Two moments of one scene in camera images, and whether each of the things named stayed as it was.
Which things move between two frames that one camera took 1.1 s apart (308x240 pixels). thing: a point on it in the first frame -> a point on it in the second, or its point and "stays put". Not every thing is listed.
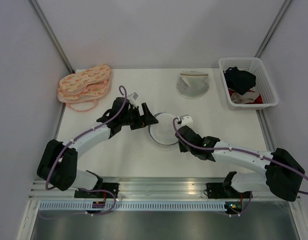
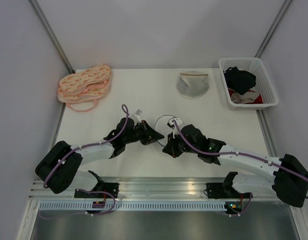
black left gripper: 143,121 -> 150,135
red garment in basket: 258,100 stays put
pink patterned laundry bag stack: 81,91 stays put
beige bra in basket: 249,97 stays put
